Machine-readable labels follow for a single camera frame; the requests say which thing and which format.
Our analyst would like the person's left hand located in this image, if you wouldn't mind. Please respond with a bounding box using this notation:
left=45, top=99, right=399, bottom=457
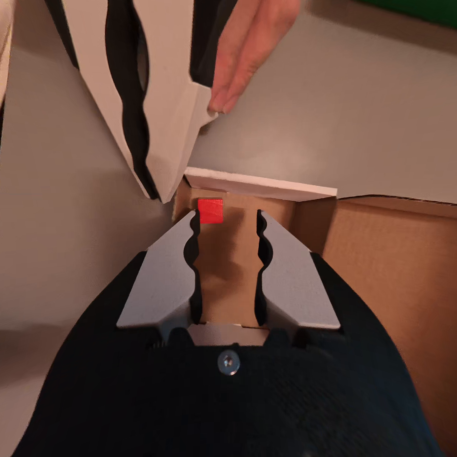
left=208, top=0, right=301, bottom=115

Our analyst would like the red cube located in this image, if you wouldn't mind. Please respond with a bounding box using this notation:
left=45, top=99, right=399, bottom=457
left=198, top=199, right=224, bottom=225

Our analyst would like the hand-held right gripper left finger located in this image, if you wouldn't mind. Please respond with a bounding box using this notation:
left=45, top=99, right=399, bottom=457
left=117, top=210, right=203, bottom=331

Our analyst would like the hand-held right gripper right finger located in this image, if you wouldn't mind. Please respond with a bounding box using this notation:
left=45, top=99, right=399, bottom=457
left=255, top=209, right=341, bottom=330

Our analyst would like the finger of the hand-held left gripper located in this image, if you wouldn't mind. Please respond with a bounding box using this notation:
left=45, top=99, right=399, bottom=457
left=61, top=0, right=160, bottom=199
left=133, top=0, right=219, bottom=205

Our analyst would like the white cardboard mailer box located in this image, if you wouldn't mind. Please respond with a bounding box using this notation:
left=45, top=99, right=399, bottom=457
left=173, top=166, right=457, bottom=457

